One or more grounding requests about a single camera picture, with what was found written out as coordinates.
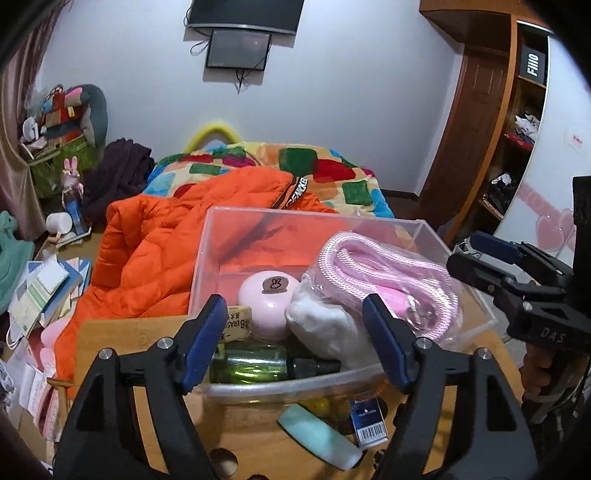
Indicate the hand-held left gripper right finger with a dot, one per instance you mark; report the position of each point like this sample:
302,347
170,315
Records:
387,344

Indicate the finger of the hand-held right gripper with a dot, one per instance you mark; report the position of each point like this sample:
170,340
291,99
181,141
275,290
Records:
494,247
475,270

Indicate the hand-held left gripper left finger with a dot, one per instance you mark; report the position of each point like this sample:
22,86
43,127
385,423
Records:
203,344

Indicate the tan eraser block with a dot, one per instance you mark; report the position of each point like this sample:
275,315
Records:
238,325

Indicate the green glass bottle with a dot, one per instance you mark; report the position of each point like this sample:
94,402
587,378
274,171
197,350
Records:
249,367

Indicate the white cloth pouch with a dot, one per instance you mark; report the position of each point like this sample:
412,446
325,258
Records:
323,323

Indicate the pink round container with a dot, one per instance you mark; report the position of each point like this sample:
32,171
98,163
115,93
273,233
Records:
268,309

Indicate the clear plastic storage box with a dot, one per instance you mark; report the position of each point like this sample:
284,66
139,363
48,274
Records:
240,258

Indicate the person's right forearm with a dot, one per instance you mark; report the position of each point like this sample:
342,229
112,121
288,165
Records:
570,420

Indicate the wooden desktop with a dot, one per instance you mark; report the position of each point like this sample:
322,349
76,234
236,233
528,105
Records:
134,330

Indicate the person's right hand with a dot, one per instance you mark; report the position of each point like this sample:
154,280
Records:
538,374

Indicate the dark clothes bundle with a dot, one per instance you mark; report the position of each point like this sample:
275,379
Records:
502,194

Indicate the small blue box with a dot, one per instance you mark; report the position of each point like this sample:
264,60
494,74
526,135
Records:
367,417

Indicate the yellow round object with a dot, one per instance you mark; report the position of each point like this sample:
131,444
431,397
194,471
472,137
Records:
318,406

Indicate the orange puffer jacket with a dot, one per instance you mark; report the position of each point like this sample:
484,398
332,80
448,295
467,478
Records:
147,258

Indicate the red flat item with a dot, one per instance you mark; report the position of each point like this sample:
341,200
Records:
517,141

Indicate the mint green case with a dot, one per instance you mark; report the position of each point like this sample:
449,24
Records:
318,438

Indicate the white clothes bundle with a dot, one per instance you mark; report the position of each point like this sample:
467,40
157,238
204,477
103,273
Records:
526,124

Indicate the wooden wardrobe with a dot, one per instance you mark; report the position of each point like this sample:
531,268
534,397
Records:
471,115

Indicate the white panel with pink print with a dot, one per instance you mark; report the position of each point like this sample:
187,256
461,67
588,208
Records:
563,115

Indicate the pink paper bag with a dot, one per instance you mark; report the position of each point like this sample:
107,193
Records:
44,355

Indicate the pile of books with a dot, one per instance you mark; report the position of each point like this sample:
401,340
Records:
41,286

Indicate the black printed box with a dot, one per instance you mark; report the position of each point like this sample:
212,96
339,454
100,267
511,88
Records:
533,65

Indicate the white cup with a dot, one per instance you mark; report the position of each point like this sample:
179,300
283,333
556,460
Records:
59,224

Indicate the dark purple cloth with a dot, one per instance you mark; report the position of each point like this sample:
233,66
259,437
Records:
120,170

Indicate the colourful patchwork blanket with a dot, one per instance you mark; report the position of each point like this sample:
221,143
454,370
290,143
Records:
300,161

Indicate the teal rocking horse toy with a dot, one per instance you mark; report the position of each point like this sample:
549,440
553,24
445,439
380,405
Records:
11,258

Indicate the pink bunny toy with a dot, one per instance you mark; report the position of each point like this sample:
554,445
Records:
71,177

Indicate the green cardboard box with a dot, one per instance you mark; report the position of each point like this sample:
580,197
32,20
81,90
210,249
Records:
46,175

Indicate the grey plush cushion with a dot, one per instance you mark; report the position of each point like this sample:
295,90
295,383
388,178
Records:
97,115

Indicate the small white fan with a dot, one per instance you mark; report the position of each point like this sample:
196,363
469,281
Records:
30,129

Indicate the patchwork plush toy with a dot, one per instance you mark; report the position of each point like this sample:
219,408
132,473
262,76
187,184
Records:
60,106

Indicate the striped brown curtain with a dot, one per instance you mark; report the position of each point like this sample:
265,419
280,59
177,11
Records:
14,138

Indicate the small black wall monitor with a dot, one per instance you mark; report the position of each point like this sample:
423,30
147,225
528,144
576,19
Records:
238,50

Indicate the black wall television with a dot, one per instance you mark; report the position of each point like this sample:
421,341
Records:
244,14

